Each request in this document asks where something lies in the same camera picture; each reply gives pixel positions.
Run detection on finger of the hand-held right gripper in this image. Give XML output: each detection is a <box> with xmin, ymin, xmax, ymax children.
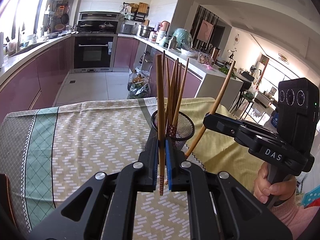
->
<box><xmin>209</xmin><ymin>114</ymin><xmax>277</xmax><ymax>136</ymax></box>
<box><xmin>203</xmin><ymin>114</ymin><xmax>259</xmax><ymax>146</ymax></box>

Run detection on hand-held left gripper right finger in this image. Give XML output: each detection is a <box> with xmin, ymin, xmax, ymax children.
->
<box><xmin>164</xmin><ymin>137</ymin><xmax>293</xmax><ymax>240</ymax></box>

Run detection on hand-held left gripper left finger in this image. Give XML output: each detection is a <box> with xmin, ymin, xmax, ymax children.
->
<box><xmin>29</xmin><ymin>136</ymin><xmax>160</xmax><ymax>240</ymax></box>

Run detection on red-tipped wooden chopstick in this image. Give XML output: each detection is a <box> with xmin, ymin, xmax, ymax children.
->
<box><xmin>156</xmin><ymin>54</ymin><xmax>167</xmax><ymax>196</ymax></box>
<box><xmin>184</xmin><ymin>60</ymin><xmax>237</xmax><ymax>158</ymax></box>

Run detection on black mesh holder cup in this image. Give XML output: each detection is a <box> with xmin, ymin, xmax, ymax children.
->
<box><xmin>151</xmin><ymin>111</ymin><xmax>195</xmax><ymax>153</ymax></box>

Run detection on bunch of wooden chopsticks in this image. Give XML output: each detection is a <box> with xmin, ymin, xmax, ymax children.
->
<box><xmin>162</xmin><ymin>50</ymin><xmax>190</xmax><ymax>140</ymax></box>

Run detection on person's right forearm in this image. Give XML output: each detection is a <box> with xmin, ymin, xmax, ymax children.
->
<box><xmin>270</xmin><ymin>192</ymin><xmax>320</xmax><ymax>240</ymax></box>

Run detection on person's right hand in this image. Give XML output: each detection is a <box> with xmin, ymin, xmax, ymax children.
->
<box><xmin>253</xmin><ymin>166</ymin><xmax>297</xmax><ymax>205</ymax></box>

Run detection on yellow cloth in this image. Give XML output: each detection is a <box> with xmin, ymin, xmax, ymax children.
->
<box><xmin>180</xmin><ymin>97</ymin><xmax>278</xmax><ymax>200</ymax></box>

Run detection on dark dining chair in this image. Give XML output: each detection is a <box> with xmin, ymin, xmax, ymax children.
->
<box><xmin>229</xmin><ymin>71</ymin><xmax>253</xmax><ymax>114</ymax></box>

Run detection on green leafy vegetables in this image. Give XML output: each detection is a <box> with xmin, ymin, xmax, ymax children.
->
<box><xmin>217</xmin><ymin>66</ymin><xmax>237</xmax><ymax>79</ymax></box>

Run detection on plastic bags of vegetables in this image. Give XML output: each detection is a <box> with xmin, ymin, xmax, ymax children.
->
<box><xmin>127</xmin><ymin>66</ymin><xmax>151</xmax><ymax>100</ymax></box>

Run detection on patterned tablecloth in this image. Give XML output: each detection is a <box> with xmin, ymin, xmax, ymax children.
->
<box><xmin>1</xmin><ymin>97</ymin><xmax>208</xmax><ymax>240</ymax></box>

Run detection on teal dotted packet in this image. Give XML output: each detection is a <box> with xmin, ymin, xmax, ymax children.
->
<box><xmin>301</xmin><ymin>189</ymin><xmax>320</xmax><ymax>208</ymax></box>

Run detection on teal plastic bag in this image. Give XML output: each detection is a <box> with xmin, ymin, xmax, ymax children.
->
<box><xmin>172</xmin><ymin>27</ymin><xmax>193</xmax><ymax>50</ymax></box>

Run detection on pink kettle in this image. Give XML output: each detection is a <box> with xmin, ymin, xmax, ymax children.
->
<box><xmin>158</xmin><ymin>21</ymin><xmax>171</xmax><ymax>33</ymax></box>

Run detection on steel stock pot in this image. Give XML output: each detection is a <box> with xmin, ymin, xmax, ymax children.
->
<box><xmin>138</xmin><ymin>25</ymin><xmax>155</xmax><ymax>38</ymax></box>

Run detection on black built-in oven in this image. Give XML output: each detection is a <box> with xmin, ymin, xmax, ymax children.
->
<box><xmin>71</xmin><ymin>34</ymin><xmax>118</xmax><ymax>72</ymax></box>

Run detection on black countertop shelf rack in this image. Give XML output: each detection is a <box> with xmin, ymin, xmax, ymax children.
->
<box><xmin>122</xmin><ymin>2</ymin><xmax>150</xmax><ymax>22</ymax></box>

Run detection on black lidded pot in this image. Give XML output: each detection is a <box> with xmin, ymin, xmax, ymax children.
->
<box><xmin>98</xmin><ymin>21</ymin><xmax>116</xmax><ymax>32</ymax></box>

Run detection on purple kitchen cabinets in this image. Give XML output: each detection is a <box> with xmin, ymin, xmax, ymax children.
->
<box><xmin>0</xmin><ymin>34</ymin><xmax>203</xmax><ymax>113</ymax></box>

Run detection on brown wooden chair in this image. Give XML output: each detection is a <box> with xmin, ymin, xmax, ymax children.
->
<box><xmin>0</xmin><ymin>173</ymin><xmax>17</xmax><ymax>233</ymax></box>

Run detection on black range hood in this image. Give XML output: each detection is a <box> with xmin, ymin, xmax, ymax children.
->
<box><xmin>78</xmin><ymin>12</ymin><xmax>120</xmax><ymax>22</ymax></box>

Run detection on kitchen window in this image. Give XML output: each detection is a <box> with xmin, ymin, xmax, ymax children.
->
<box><xmin>0</xmin><ymin>0</ymin><xmax>52</xmax><ymax>39</ymax></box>

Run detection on dark framed wall art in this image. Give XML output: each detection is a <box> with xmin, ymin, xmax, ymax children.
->
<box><xmin>197</xmin><ymin>5</ymin><xmax>220</xmax><ymax>50</ymax></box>

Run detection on wall rack with cookware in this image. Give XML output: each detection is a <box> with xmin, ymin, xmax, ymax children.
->
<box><xmin>49</xmin><ymin>2</ymin><xmax>70</xmax><ymax>33</ymax></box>

